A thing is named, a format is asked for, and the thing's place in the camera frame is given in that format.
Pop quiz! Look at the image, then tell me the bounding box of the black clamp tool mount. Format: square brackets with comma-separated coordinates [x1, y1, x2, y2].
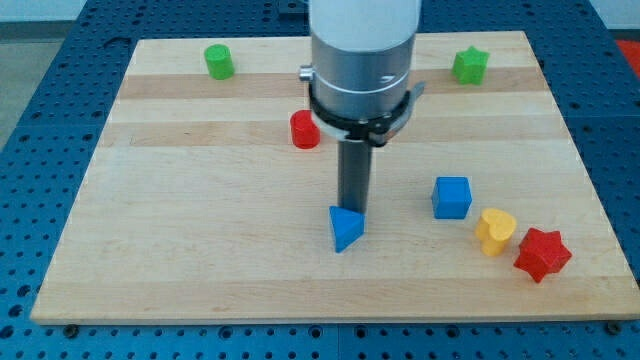
[308, 81, 426, 147]

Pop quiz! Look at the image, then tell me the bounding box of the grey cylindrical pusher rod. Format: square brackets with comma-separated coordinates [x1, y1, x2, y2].
[338, 141, 372, 214]

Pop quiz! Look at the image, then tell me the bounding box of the blue triangle block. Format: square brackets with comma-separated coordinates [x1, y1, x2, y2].
[329, 206, 366, 253]

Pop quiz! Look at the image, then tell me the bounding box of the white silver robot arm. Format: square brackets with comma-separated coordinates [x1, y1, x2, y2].
[299, 0, 425, 213]

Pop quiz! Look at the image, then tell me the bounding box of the blue cube block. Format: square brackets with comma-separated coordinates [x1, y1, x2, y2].
[431, 176, 472, 220]

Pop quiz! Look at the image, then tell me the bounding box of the red cylinder block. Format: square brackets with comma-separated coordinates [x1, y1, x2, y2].
[289, 110, 321, 149]

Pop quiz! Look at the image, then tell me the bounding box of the green star block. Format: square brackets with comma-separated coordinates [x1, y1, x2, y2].
[451, 46, 490, 85]

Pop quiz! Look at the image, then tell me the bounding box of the wooden board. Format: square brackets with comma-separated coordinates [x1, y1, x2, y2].
[31, 31, 639, 325]

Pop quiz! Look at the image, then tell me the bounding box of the yellow heart block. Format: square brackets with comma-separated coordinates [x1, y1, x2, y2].
[474, 208, 517, 256]

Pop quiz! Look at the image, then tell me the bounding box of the green cylinder block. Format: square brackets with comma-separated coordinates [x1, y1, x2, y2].
[204, 44, 235, 80]

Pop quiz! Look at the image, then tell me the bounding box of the red star block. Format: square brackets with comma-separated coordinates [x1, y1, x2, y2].
[513, 228, 573, 283]

